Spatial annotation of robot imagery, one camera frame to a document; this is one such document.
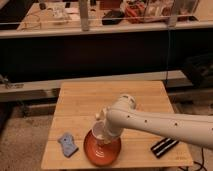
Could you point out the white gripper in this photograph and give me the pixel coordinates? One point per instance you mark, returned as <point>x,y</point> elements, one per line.
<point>102,114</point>

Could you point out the white ceramic cup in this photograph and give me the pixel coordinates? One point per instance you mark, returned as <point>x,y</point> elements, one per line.
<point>100,133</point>

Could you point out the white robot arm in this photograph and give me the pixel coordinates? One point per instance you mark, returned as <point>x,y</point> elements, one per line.
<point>191,129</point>

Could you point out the orange ceramic bowl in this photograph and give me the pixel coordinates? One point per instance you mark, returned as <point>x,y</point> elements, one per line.
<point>101,155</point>

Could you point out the wooden table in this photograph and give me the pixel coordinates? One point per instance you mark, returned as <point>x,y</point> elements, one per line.
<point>75,111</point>

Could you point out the blue sponge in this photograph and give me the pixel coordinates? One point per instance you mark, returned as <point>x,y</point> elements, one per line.
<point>67,144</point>

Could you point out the black white striped block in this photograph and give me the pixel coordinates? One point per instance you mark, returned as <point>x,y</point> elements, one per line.
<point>163,146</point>

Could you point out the black bag on shelf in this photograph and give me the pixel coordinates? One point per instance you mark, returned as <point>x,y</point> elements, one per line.
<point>112,17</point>

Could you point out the black crate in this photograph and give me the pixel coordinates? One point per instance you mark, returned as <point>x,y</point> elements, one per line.
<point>199,70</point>

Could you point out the red orange item on shelf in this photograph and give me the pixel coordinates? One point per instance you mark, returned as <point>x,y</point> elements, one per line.
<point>135,13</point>

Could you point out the metal shelf post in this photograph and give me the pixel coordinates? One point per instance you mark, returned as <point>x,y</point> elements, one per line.
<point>83,9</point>

